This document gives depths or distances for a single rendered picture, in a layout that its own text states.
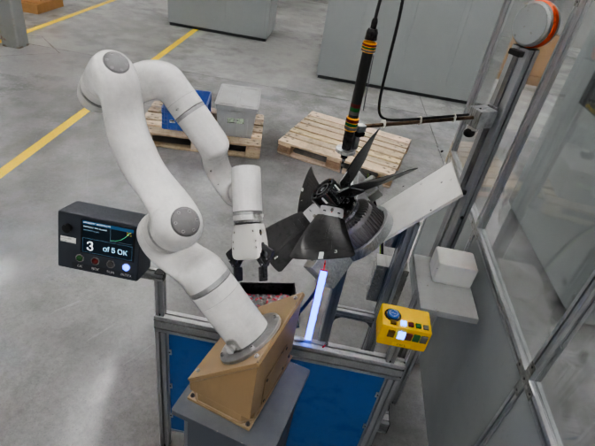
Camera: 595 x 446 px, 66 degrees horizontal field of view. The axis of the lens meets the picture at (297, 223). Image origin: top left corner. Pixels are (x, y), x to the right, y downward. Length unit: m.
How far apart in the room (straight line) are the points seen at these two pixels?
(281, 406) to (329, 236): 0.58
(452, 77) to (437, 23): 0.80
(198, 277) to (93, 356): 1.67
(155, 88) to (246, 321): 0.64
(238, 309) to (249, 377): 0.17
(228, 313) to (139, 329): 1.70
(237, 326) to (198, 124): 0.54
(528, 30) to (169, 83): 1.29
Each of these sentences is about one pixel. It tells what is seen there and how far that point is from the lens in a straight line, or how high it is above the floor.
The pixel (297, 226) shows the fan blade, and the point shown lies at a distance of 1.83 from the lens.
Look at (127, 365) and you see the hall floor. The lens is 2.69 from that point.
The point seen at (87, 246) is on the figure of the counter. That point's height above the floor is 1.16.
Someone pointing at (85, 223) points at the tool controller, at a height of 1.23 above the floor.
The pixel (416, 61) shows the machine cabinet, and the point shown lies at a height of 0.49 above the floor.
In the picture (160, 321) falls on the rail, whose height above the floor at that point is 0.84.
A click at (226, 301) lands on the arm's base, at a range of 1.17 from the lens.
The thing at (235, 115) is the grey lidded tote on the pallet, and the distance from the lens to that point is 4.53.
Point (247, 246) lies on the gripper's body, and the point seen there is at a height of 1.33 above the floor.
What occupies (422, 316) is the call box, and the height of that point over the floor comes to 1.07.
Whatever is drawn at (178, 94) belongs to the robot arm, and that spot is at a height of 1.67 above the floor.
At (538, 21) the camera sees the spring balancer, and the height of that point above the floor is 1.90.
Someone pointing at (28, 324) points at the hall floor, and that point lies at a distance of 3.00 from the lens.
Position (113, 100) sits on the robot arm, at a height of 1.69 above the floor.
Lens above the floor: 2.12
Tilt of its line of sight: 35 degrees down
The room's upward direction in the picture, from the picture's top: 10 degrees clockwise
